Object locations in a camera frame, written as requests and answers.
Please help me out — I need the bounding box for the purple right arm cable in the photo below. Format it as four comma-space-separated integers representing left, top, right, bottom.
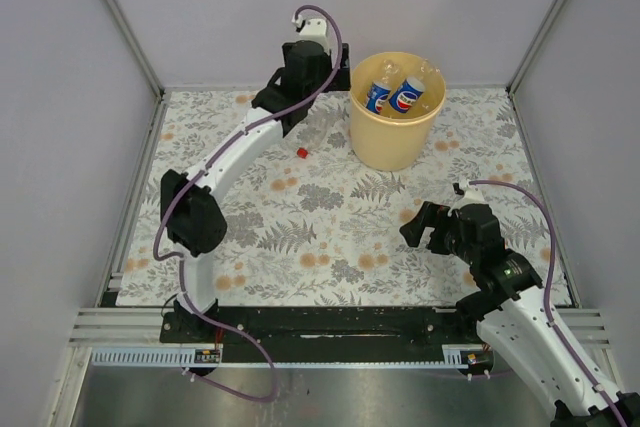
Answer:
419, 179, 631, 427

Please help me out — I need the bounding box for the Pepsi label plastic bottle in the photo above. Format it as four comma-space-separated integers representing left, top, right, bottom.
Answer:
389, 59, 436, 117

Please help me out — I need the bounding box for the clear bottle red cap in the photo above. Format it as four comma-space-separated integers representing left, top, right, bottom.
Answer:
296, 107, 348, 160

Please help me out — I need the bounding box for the floral patterned table mat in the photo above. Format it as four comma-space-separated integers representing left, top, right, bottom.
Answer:
115, 88, 573, 308

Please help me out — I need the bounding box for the right aluminium frame post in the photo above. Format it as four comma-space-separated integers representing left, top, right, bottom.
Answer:
506, 0, 569, 98

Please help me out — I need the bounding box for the yellow plastic bin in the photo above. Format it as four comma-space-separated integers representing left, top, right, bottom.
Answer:
349, 52, 446, 171

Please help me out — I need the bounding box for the white slotted cable duct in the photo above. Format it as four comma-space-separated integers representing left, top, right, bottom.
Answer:
92, 339, 495, 371

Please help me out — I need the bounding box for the left aluminium frame post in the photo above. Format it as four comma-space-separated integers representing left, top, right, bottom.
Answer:
101, 0, 165, 98

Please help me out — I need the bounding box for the blue label bottle blue cap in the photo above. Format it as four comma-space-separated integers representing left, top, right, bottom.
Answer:
365, 59, 401, 114

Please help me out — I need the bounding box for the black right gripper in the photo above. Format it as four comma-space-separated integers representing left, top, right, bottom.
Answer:
398, 201, 478, 265

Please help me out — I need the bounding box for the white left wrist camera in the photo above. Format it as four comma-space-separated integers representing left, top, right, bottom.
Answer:
292, 16, 330, 52

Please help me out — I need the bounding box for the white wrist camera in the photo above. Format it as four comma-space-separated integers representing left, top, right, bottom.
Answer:
451, 180, 486, 210
292, 16, 330, 52

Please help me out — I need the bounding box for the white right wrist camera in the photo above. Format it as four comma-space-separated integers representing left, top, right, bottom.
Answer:
451, 180, 486, 210

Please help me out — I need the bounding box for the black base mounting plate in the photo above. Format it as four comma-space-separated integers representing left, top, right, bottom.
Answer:
159, 304, 496, 364

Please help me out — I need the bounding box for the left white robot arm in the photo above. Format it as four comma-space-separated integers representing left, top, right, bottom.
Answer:
153, 40, 351, 286

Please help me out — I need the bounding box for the aluminium frame post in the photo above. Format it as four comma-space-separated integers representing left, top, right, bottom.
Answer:
506, 0, 569, 98
101, 0, 165, 98

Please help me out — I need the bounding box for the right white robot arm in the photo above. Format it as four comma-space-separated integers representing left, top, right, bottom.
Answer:
400, 202, 639, 426

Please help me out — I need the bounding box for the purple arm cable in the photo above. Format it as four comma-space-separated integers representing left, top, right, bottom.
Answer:
152, 4, 346, 403
419, 179, 631, 427

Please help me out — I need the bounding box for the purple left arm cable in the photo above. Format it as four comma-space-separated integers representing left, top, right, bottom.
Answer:
152, 4, 346, 403

